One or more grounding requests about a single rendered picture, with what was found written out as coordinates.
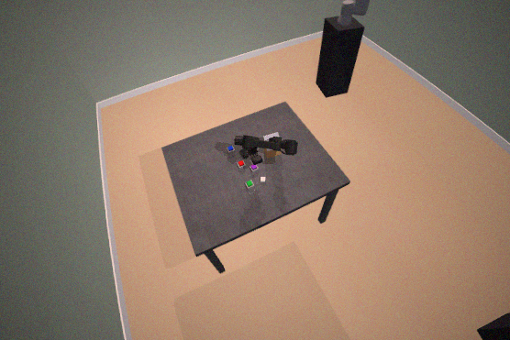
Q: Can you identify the green button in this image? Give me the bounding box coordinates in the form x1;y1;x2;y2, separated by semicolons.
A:
245;181;255;190

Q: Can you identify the red button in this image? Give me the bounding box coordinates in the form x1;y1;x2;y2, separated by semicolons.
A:
237;160;246;170

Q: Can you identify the purple button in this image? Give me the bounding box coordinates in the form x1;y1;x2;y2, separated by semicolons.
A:
249;164;259;173

